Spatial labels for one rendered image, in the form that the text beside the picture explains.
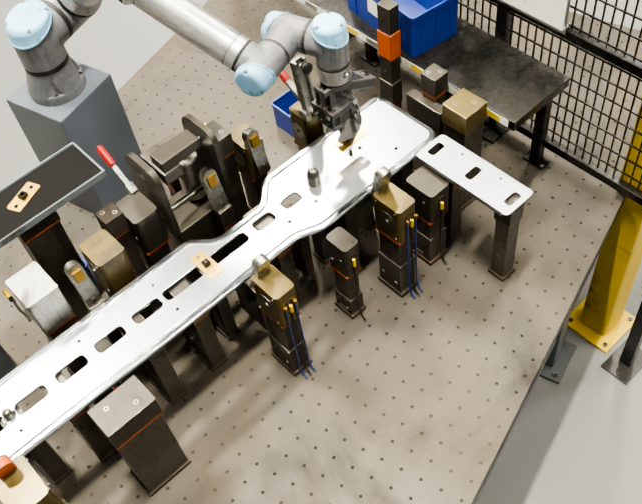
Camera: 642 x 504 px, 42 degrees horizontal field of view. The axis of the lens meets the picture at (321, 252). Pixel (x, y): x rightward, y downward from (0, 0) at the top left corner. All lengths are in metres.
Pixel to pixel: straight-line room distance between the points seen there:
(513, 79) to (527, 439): 1.16
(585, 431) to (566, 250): 0.74
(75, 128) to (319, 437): 1.01
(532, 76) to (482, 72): 0.13
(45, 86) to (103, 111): 0.17
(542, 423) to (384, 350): 0.86
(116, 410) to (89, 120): 0.87
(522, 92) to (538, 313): 0.56
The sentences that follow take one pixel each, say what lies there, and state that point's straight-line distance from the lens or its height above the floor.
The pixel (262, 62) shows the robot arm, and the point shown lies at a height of 1.40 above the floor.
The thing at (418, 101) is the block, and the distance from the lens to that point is 2.23.
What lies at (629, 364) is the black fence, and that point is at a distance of 2.94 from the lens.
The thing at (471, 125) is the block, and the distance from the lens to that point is 2.14.
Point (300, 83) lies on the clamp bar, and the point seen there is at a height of 1.16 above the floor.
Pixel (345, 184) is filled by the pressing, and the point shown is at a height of 1.00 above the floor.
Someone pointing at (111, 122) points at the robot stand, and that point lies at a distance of 2.39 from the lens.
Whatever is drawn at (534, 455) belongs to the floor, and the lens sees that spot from 2.77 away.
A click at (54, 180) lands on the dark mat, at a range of 2.02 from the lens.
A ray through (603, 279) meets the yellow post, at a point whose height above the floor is 0.30.
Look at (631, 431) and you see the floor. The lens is 2.86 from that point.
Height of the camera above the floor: 2.53
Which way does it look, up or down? 53 degrees down
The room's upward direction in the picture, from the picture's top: 10 degrees counter-clockwise
